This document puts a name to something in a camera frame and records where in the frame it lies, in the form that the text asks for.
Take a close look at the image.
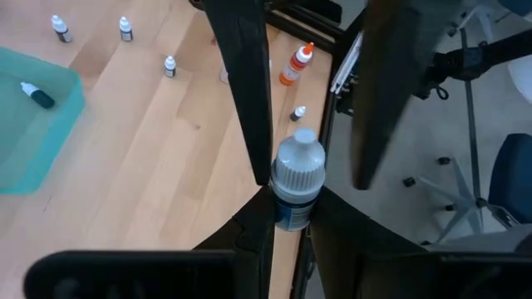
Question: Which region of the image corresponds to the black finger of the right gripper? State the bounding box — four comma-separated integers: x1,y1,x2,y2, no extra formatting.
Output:
202,0,274,187
352,0,459,191

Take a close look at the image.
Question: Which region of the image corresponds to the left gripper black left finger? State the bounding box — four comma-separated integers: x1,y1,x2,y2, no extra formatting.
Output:
23,185,276,299

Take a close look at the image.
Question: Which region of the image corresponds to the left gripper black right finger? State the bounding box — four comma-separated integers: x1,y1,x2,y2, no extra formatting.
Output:
309,187,532,299

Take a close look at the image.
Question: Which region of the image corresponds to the large orange food coloring bottle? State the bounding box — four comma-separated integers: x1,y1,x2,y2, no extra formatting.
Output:
278,41,315,87

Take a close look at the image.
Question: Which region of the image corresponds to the black boom stand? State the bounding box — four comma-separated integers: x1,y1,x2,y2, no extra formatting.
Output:
413,28,532,100

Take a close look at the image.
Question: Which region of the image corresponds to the white round seat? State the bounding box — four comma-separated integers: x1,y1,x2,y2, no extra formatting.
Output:
506,53,532,105

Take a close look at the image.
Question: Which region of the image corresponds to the blue office chair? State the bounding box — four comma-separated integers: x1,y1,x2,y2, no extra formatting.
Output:
401,132,532,246

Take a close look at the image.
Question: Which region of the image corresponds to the translucent green plastic bin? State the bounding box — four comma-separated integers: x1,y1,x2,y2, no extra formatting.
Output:
0,45,86,195

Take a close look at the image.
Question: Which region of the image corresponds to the silver metal bracket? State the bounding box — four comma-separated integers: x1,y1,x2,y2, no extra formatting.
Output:
330,31,362,95

